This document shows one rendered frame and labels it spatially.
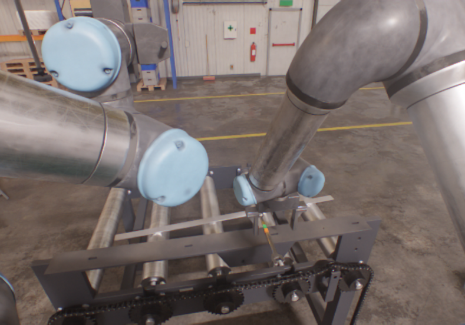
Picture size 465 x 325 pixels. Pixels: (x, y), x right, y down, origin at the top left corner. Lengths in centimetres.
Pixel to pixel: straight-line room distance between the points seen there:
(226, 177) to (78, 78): 170
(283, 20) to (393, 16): 992
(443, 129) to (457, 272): 266
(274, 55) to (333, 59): 991
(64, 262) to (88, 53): 88
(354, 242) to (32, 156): 120
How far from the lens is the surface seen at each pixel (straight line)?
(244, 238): 102
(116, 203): 178
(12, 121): 22
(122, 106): 37
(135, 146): 25
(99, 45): 33
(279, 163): 50
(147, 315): 121
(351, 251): 132
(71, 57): 34
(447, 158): 42
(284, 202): 84
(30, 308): 271
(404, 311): 253
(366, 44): 35
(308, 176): 65
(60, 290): 126
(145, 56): 47
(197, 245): 101
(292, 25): 1038
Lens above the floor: 189
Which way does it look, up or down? 29 degrees down
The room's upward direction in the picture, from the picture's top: 1 degrees counter-clockwise
